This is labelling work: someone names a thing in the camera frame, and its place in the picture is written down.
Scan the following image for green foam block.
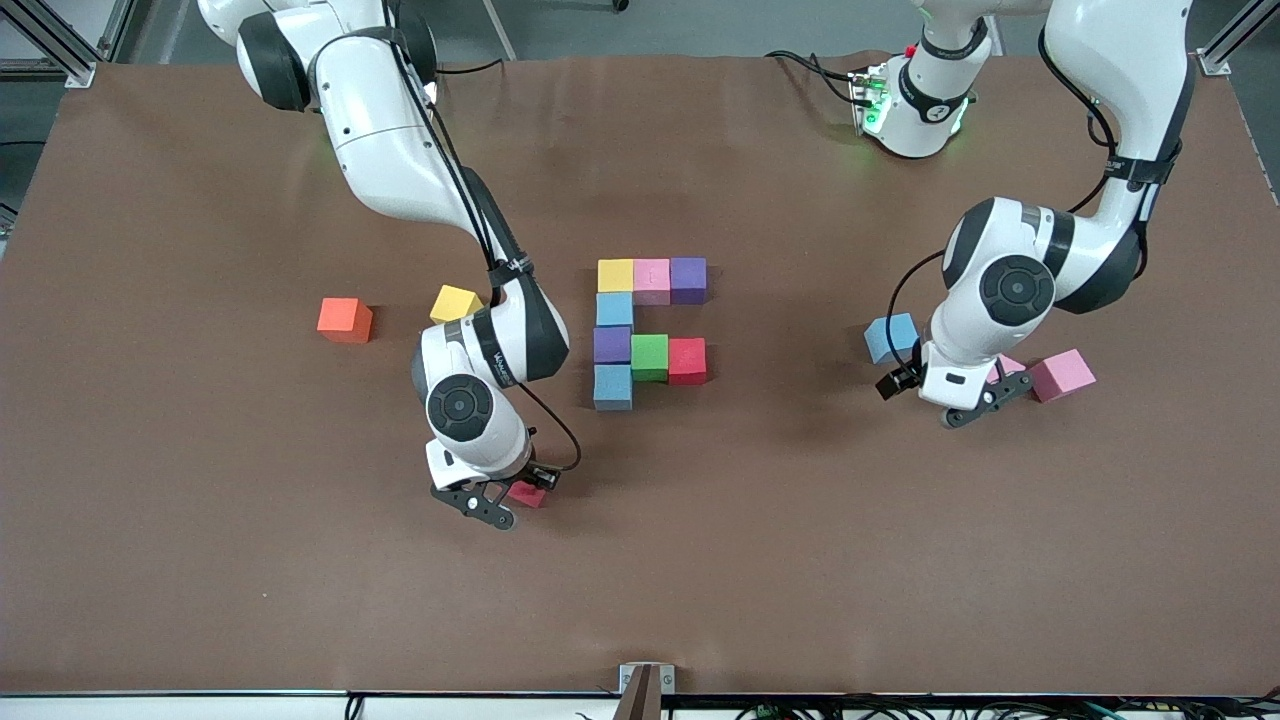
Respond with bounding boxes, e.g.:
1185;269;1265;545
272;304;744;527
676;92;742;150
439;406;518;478
631;334;670;383

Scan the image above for pink foam block with mark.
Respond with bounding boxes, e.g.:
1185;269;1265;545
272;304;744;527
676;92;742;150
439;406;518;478
633;258;672;307

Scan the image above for brown table mat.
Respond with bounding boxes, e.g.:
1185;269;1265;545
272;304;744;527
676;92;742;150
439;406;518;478
0;52;1280;698

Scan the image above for orange foam block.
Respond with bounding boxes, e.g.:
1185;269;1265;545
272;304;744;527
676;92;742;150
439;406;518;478
317;297;374;344

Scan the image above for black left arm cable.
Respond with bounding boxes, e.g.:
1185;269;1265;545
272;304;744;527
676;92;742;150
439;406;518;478
885;250;951;351

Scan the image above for metal edge bracket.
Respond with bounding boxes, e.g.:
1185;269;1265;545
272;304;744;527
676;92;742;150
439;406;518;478
618;662;677;720

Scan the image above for black left base cable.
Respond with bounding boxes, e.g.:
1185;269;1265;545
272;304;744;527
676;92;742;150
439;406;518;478
765;48;866;106

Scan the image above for aluminium frame post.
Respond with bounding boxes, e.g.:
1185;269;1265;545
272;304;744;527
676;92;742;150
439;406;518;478
0;0;136;89
1197;0;1280;78

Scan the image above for white table edge rail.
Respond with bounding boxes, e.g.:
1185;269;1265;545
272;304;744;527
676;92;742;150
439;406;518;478
0;692;1280;720

